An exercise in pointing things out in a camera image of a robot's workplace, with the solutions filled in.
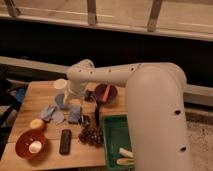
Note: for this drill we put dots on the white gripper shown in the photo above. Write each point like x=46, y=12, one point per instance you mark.
x=75, y=90

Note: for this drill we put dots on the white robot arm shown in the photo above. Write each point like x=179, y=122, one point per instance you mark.
x=155, y=110

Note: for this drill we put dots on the paper cup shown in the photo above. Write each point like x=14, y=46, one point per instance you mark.
x=60, y=85

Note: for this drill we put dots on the small black object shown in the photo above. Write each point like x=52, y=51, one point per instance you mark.
x=89, y=96

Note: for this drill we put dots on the small dark round object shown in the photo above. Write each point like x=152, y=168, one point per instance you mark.
x=85, y=120

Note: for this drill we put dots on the black ladle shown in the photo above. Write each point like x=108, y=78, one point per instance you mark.
x=97, y=113

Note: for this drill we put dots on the light blue cloth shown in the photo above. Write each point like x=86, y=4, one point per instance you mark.
x=52, y=112

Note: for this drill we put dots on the dark red bowl with spoon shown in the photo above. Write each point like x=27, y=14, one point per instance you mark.
x=105, y=94

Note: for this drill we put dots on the black remote control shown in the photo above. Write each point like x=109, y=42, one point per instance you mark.
x=65, y=142

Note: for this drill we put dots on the wooden table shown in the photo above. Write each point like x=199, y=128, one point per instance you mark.
x=38, y=95

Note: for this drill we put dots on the yellow round fruit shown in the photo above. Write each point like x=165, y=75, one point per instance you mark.
x=37, y=124

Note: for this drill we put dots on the green plastic tray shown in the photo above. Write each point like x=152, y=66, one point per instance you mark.
x=116, y=136

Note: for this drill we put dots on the white egg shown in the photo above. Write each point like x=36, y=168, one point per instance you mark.
x=35, y=147

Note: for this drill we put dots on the orange bowl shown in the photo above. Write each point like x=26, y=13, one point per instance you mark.
x=23, y=142

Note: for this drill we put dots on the banana in tray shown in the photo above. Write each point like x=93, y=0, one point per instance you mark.
x=127, y=157

